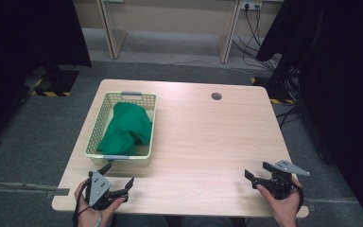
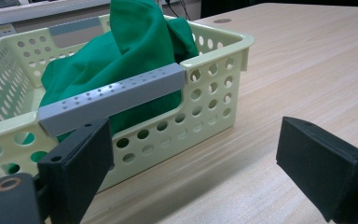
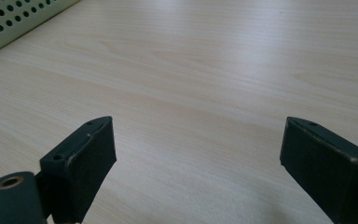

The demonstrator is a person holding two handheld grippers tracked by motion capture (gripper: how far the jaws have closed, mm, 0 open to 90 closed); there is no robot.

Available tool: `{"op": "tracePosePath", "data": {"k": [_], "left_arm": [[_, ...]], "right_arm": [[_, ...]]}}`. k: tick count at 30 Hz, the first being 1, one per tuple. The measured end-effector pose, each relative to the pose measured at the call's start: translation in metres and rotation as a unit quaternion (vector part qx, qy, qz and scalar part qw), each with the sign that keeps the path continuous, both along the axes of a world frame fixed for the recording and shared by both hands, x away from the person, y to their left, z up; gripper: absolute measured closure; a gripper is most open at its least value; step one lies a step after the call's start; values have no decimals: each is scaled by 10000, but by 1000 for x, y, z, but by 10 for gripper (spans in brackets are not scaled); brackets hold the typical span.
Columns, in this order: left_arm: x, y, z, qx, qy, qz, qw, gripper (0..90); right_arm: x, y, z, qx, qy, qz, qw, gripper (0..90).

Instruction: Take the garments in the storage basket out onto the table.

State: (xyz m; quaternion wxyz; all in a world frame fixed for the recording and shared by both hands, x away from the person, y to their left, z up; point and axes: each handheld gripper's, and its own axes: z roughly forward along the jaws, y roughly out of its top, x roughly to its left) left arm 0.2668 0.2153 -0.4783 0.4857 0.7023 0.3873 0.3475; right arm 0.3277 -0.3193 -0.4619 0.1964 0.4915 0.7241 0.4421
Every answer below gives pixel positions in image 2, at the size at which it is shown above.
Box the black curtain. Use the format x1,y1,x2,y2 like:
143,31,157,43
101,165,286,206
200,0,358,19

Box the pale green plastic basket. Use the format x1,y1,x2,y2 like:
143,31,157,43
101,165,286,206
0,13,255,194

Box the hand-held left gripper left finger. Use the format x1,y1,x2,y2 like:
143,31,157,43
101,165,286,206
37,117,115,224

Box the black socket cables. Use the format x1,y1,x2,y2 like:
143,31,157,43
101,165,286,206
162,0,191,21

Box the green printed t-shirt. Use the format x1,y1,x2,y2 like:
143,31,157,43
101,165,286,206
38,0,200,144

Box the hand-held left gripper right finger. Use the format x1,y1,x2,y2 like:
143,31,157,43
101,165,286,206
275,116,358,224

